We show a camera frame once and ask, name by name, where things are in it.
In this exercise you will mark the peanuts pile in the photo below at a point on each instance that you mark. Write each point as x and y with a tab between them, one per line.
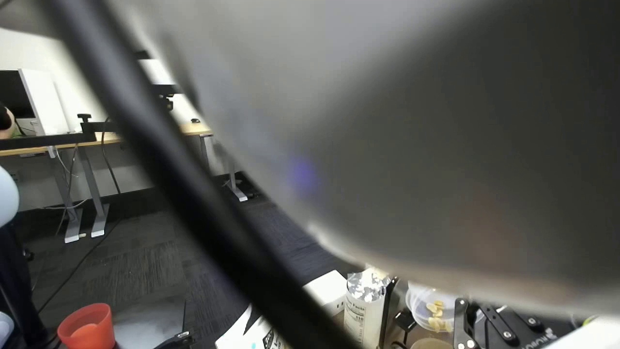
437	311

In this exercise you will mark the red plastic bucket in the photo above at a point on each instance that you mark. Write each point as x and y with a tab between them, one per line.
88	329

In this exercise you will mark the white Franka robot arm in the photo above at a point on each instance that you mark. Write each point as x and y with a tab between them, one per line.
419	129

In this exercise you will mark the white power strip box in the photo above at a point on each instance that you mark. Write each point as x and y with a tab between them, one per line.
328	292

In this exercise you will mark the black mounting rail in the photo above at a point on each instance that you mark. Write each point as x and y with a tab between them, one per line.
51	137

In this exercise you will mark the black computer monitor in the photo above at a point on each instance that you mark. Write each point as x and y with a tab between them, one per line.
16	98

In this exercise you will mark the white printed snack bag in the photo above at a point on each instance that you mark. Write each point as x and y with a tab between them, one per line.
245	333

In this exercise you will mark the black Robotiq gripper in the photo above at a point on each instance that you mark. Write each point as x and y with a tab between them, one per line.
536	333

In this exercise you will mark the wooden office desk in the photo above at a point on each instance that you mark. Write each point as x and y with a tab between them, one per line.
84	139

